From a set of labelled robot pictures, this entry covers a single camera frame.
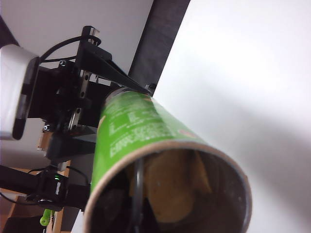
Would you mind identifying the green chips tube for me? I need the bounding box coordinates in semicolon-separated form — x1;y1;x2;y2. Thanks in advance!
84;87;252;233

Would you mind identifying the black cable loop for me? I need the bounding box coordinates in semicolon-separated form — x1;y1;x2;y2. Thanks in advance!
38;35;102;64

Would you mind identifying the wooden shelf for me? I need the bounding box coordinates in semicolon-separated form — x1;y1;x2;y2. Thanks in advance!
0;131;72;233

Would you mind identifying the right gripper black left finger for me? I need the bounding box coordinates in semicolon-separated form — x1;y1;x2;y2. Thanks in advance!
93;187;134;233

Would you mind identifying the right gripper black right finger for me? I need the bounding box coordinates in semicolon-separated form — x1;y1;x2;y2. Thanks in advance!
142;197;161;233

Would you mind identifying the black device with green light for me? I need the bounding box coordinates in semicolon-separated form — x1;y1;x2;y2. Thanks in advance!
0;164;91;212

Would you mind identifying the bright green plastic piece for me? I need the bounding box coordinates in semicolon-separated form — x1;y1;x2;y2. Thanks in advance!
40;208;54;227

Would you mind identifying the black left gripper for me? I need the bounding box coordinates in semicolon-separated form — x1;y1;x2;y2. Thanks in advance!
26;25;157;161

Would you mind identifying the stack of potato chips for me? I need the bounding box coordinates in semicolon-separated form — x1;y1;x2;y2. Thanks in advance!
145;150;212;224

